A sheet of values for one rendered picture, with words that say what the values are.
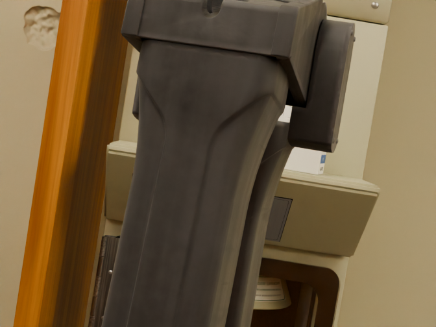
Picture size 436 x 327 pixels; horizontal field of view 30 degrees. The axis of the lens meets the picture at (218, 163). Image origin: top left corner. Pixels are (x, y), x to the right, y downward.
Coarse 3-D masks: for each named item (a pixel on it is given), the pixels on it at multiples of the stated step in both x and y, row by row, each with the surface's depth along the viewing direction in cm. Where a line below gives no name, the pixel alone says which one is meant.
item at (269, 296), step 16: (272, 272) 105; (288, 272) 105; (304, 272) 105; (320, 272) 105; (272, 288) 105; (288, 288) 105; (304, 288) 105; (320, 288) 105; (336, 288) 105; (256, 304) 105; (272, 304) 105; (288, 304) 105; (304, 304) 105; (320, 304) 105; (336, 304) 105; (256, 320) 105; (272, 320) 105; (288, 320) 105; (304, 320) 105; (320, 320) 105
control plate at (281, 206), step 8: (280, 200) 96; (288, 200) 96; (272, 208) 98; (280, 208) 98; (288, 208) 97; (272, 216) 99; (280, 216) 99; (272, 224) 100; (280, 224) 100; (272, 232) 101; (280, 232) 101; (272, 240) 102
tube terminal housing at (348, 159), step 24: (360, 24) 104; (360, 48) 104; (384, 48) 105; (360, 72) 105; (360, 96) 105; (360, 120) 105; (360, 144) 105; (336, 168) 105; (360, 168) 105; (312, 264) 106; (336, 264) 106; (336, 312) 106
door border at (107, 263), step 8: (112, 240) 104; (112, 248) 104; (104, 256) 104; (112, 256) 104; (104, 264) 104; (112, 264) 104; (104, 272) 104; (104, 280) 105; (104, 288) 105; (104, 296) 105; (96, 304) 104; (104, 304) 105; (96, 312) 105; (96, 320) 105
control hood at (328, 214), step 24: (120, 144) 94; (120, 168) 95; (120, 192) 99; (288, 192) 95; (312, 192) 95; (336, 192) 94; (360, 192) 94; (120, 216) 102; (288, 216) 99; (312, 216) 98; (336, 216) 98; (360, 216) 97; (288, 240) 102; (312, 240) 102; (336, 240) 101
